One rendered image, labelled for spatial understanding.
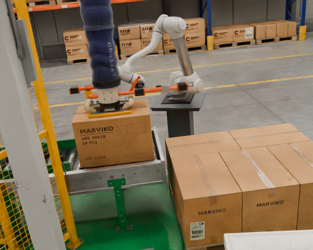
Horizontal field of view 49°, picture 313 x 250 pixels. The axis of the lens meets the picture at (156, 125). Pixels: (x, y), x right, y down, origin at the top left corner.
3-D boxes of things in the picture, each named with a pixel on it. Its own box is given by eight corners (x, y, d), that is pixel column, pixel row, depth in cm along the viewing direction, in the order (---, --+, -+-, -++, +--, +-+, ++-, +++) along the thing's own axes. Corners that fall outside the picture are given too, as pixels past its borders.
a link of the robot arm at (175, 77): (178, 89, 361) (175, 68, 353) (191, 91, 349) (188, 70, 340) (167, 93, 352) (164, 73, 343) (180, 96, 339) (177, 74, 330)
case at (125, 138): (80, 168, 277) (71, 122, 262) (86, 147, 314) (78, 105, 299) (154, 159, 279) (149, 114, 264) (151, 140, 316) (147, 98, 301)
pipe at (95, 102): (87, 113, 268) (86, 106, 266) (90, 103, 291) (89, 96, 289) (131, 108, 270) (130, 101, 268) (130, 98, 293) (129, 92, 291)
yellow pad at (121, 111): (88, 118, 267) (87, 112, 265) (89, 113, 276) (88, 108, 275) (131, 113, 269) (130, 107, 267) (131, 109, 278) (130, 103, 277)
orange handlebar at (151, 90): (75, 101, 273) (74, 97, 272) (79, 91, 301) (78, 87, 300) (190, 89, 278) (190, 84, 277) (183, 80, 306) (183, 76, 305)
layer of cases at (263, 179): (186, 247, 241) (183, 199, 226) (167, 175, 333) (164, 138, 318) (349, 223, 249) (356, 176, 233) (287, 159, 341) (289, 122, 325)
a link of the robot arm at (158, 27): (149, 30, 312) (159, 30, 302) (156, 11, 313) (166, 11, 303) (158, 36, 321) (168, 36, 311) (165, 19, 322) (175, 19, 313)
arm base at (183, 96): (170, 94, 366) (169, 90, 364) (190, 94, 357) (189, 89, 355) (164, 100, 351) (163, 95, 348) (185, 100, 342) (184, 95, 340)
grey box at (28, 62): (-4, 85, 172) (-21, 24, 161) (-1, 82, 177) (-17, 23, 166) (36, 81, 174) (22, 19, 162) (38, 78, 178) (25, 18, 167)
